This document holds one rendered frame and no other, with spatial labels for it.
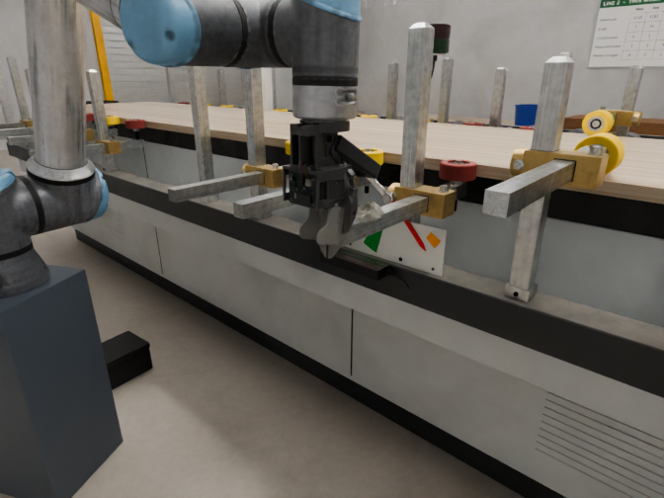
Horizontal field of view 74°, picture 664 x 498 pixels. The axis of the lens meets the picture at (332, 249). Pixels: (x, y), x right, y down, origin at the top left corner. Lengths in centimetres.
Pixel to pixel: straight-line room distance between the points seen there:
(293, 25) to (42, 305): 93
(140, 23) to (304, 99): 21
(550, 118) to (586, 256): 37
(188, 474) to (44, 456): 38
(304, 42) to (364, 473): 119
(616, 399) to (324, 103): 70
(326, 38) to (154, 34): 20
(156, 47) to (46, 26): 59
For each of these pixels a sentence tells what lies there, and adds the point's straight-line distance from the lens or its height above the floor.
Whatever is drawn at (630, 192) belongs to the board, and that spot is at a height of 89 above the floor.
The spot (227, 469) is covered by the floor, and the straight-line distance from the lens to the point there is 150.
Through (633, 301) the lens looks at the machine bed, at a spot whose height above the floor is 66.
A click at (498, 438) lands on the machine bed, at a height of 17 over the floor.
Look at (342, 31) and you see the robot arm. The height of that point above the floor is 114.
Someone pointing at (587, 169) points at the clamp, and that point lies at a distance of 79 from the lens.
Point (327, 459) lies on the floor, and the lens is 149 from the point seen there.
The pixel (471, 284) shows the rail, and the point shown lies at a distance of 92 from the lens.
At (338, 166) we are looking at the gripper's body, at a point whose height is 96.
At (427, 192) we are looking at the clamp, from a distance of 91.
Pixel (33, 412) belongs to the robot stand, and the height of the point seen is 32.
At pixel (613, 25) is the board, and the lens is 826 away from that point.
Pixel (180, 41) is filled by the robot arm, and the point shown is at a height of 112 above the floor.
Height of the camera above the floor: 109
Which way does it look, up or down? 21 degrees down
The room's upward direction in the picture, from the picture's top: straight up
